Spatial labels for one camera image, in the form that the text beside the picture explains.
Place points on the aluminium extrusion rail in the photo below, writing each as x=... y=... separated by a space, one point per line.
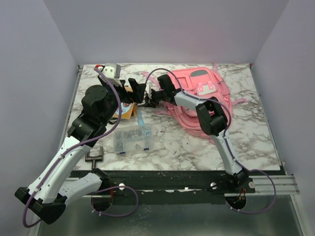
x=284 y=185

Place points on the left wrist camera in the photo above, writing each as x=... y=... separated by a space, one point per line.
x=112 y=73

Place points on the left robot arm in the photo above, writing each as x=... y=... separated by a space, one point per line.
x=49 y=195

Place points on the clear plastic screw organizer box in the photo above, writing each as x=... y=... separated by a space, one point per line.
x=133 y=138

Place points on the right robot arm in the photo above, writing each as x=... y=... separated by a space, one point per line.
x=214 y=119

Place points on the black metal clamp bracket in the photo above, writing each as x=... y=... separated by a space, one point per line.
x=95 y=159

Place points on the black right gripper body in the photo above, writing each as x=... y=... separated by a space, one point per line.
x=158 y=97

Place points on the light blue eraser stick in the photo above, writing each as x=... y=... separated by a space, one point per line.
x=139 y=118

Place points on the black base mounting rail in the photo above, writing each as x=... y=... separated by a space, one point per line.
x=169 y=187

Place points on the orange paperback book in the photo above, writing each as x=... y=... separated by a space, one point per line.
x=128 y=110

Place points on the pink white mini stapler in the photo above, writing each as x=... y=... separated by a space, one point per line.
x=148 y=92

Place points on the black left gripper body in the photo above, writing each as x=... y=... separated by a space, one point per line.
x=124 y=96

